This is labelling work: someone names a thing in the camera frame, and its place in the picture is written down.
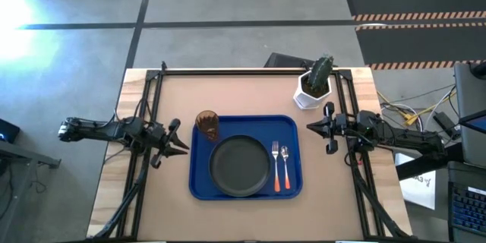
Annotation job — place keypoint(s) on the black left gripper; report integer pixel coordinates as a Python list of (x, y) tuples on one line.
[(157, 142)]

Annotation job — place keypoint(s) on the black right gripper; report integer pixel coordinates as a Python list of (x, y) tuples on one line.
[(343, 129)]

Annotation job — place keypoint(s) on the amber faceted plastic cup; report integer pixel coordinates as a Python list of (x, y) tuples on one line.
[(207, 124)]

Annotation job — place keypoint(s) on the black round plate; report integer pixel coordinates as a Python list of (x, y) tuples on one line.
[(239, 165)]

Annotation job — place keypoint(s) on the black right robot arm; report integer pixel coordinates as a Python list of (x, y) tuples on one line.
[(402, 136)]

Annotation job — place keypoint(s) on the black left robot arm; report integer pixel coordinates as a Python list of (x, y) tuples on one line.
[(102, 131)]

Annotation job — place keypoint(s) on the blue plastic tray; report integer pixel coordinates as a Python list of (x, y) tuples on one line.
[(243, 125)]

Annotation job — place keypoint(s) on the white plant pot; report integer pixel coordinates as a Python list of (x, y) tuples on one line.
[(303, 100)]

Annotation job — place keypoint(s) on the green cactus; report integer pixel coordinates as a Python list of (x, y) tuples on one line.
[(320, 70)]

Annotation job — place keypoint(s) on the black box behind table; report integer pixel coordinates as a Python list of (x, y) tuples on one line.
[(283, 60)]

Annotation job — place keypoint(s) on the white paper sheet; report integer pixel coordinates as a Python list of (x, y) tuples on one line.
[(419, 190)]

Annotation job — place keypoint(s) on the black power adapter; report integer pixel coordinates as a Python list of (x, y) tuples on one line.
[(445, 122)]

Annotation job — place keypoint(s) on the black hazard-striped floor mat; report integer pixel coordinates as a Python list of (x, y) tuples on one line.
[(414, 0), (421, 45)]

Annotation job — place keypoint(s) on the grey laptop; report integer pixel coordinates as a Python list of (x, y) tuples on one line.
[(472, 121)]

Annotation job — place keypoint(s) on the grey side stand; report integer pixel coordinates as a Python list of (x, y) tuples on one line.
[(19, 167)]

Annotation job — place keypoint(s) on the keyboard with blue keys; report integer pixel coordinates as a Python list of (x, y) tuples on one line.
[(469, 209)]

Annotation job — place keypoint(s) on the black device with light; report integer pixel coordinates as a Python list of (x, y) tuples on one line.
[(7, 131)]

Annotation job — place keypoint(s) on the black aluminium table frame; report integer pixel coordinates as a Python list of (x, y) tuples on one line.
[(228, 71)]

